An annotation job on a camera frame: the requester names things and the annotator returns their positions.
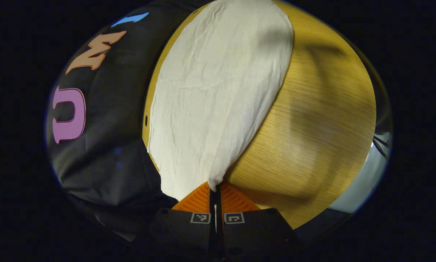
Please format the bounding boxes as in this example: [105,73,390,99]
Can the white jeans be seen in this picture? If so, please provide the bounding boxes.
[147,0,295,201]

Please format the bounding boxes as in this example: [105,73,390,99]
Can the black backdrop cloth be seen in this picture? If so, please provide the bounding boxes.
[45,0,211,233]

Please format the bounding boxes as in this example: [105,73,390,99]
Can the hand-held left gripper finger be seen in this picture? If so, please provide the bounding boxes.
[149,181,217,262]
[217,182,302,262]

